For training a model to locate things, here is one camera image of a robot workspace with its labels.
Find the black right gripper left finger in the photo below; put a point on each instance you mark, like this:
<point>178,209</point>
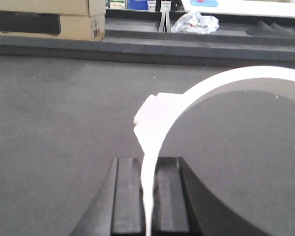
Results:
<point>117,208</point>

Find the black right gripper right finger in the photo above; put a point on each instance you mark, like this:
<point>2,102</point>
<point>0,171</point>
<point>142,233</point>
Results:
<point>184,206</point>

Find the white curved PVC pipe piece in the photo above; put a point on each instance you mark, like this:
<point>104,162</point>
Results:
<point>159,112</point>

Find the crumpled clear plastic bag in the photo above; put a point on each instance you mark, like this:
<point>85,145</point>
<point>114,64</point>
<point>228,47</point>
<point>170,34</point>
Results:
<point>195,22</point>

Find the lower cardboard box black label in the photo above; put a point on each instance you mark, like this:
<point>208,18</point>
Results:
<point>72,28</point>

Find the blue tray with red cube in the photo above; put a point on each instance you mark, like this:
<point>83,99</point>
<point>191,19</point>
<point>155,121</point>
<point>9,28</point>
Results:
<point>204,3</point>

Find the upper cardboard box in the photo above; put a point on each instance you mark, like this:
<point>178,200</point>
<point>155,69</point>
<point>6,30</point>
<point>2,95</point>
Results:
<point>67,7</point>

